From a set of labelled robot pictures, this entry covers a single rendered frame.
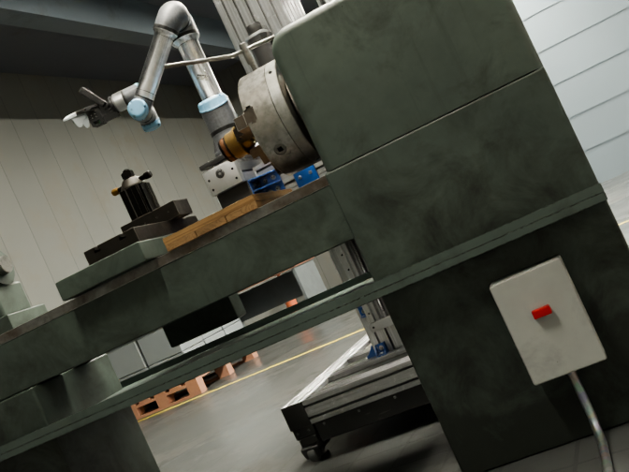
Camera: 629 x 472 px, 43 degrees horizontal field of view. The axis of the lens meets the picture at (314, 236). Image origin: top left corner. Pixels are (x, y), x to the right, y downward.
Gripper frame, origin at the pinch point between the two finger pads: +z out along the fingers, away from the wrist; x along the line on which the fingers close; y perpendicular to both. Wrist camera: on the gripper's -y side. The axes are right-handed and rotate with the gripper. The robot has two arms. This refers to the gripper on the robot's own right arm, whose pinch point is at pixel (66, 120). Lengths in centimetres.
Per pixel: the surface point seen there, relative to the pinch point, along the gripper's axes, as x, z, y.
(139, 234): -98, -26, 51
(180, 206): -75, -37, 49
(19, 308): -63, 27, 57
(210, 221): -104, -47, 56
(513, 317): -140, -106, 105
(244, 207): -107, -57, 56
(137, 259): -102, -24, 57
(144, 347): 379, 113, 154
